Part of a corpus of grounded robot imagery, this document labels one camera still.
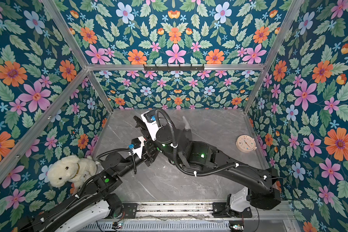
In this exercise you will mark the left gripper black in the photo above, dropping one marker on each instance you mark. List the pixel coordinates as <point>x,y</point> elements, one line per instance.
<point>146,157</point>

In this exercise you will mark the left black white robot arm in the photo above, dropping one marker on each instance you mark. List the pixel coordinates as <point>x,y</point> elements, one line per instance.
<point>95,199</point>

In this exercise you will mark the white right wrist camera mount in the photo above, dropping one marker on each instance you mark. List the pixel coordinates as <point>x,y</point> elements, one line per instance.
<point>150,121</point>

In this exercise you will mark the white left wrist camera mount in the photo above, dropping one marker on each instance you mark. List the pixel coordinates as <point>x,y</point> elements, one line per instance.
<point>136,147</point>

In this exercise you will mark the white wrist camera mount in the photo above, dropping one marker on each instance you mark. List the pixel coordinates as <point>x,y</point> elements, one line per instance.
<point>136,147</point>
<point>150,121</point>

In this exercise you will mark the cream plush teddy bear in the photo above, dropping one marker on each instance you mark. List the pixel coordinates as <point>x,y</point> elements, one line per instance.
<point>71,169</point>

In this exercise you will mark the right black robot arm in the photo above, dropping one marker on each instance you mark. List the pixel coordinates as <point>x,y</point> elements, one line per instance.
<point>200,159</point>

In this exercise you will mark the cream round wall clock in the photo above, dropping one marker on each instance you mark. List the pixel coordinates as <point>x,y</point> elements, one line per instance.
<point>246,144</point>

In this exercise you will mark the metal base rail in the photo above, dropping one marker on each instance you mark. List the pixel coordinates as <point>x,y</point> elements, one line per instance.
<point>205,216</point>

